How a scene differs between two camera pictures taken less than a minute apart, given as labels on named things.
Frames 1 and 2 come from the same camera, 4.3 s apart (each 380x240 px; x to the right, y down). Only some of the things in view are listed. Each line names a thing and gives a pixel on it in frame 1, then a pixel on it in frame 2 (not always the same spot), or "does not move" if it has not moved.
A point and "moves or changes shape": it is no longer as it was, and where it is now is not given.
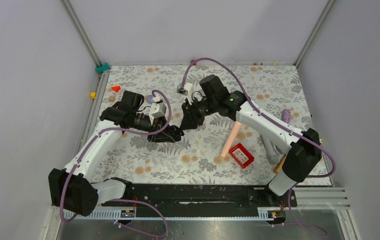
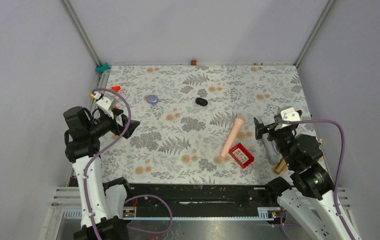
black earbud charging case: (175, 132) moves or changes shape
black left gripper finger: (170, 133) to (133, 126)
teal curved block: (100, 69) does not move
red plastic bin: (241, 155) does not move
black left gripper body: (141, 120) to (101, 126)
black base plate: (162, 201) does not move
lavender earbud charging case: (150, 99) does not move
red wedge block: (116, 88) does not move
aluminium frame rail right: (311, 38) does not move
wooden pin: (278, 168) does not move
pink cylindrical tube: (237, 126) does not move
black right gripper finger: (193, 115) to (260, 129)
